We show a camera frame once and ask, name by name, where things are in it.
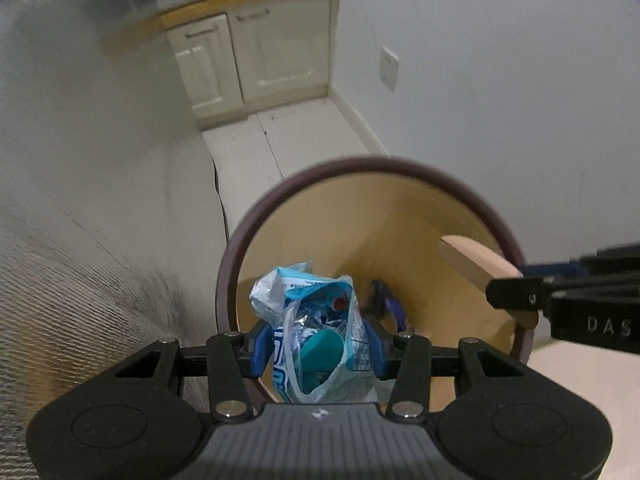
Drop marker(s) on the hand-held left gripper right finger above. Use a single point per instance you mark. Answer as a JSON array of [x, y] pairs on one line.
[[376, 350]]

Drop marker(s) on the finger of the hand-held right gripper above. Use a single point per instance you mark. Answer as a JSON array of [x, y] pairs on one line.
[[550, 269], [517, 294]]

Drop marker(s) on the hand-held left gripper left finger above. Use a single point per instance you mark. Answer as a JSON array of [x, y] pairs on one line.
[[260, 350]]

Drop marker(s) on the blue floral tissue packet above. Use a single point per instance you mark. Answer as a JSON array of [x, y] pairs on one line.
[[390, 305]]

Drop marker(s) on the blue and white plastic wrapper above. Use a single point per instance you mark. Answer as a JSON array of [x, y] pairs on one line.
[[320, 310]]

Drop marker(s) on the beige bin with brown rim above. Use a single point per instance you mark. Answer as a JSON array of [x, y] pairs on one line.
[[400, 210]]

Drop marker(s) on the cream kitchen cabinet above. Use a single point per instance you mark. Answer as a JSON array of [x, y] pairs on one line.
[[260, 55]]

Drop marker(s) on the white wall outlet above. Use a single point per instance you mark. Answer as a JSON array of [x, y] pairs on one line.
[[390, 69]]

